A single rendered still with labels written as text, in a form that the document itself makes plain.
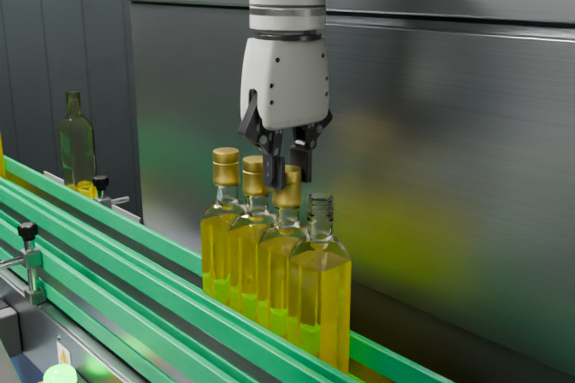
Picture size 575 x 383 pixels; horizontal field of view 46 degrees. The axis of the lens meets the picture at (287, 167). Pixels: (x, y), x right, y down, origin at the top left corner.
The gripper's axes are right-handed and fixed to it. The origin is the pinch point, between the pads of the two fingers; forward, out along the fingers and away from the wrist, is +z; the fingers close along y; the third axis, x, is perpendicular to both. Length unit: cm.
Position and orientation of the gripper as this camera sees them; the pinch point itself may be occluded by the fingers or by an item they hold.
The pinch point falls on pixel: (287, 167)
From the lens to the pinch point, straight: 79.4
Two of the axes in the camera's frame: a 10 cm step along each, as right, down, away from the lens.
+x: 6.6, 2.0, -7.2
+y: -7.5, 1.8, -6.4
